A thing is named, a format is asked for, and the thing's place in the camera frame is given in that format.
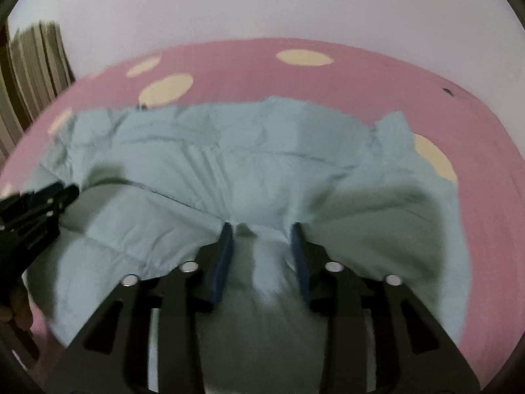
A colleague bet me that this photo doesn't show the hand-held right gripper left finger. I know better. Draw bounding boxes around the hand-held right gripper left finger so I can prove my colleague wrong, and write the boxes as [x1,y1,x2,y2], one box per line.
[45,222,236,394]

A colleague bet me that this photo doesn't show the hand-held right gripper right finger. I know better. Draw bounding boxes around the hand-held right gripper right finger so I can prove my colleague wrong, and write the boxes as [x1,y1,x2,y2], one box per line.
[289,222,481,394]

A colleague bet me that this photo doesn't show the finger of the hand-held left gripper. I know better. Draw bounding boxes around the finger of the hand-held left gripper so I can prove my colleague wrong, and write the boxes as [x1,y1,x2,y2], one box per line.
[16,185,81,230]
[0,181,63,214]

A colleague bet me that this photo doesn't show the light blue quilted jacket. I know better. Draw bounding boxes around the light blue quilted jacket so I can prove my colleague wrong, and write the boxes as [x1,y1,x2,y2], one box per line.
[24,96,471,394]

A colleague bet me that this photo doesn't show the person's left hand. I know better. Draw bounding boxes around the person's left hand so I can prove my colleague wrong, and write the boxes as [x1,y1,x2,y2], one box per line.
[0,283,34,326]

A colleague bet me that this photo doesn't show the striped headboard cushion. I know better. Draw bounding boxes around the striped headboard cushion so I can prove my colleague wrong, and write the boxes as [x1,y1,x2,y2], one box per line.
[0,20,77,165]

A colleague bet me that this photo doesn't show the pink dotted bed sheet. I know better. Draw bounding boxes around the pink dotted bed sheet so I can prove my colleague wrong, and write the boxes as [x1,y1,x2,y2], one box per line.
[0,37,525,388]

